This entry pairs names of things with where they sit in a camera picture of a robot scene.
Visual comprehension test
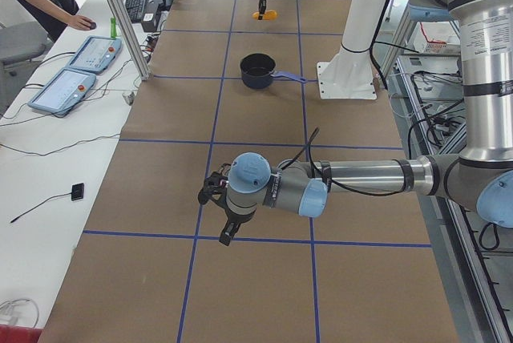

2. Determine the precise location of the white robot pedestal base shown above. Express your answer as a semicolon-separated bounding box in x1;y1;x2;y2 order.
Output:
317;0;389;100

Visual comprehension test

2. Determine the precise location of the teach pendant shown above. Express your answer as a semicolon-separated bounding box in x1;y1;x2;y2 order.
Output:
28;67;96;117
67;35;122;75

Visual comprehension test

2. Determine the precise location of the dark blue saucepan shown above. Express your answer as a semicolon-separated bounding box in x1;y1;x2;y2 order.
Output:
240;53;307;90

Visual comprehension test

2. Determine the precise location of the green plastic clamp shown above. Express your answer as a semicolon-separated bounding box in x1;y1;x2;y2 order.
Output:
110;17;118;38

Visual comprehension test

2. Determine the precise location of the black small box device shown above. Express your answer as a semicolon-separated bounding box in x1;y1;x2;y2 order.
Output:
71;183;85;201

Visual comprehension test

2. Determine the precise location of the black keyboard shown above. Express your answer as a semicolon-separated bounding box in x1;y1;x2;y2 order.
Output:
125;0;147;22

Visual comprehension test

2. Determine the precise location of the teach pendant far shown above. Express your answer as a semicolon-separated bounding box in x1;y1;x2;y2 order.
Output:
67;35;122;75

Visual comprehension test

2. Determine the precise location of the teach pendant near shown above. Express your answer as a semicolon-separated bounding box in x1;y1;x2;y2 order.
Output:
28;67;96;117

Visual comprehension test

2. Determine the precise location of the yellow corn cob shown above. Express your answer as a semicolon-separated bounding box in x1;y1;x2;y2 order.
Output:
252;10;277;21

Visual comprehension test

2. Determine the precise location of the aluminium frame post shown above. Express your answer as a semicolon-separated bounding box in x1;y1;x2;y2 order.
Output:
107;0;150;81

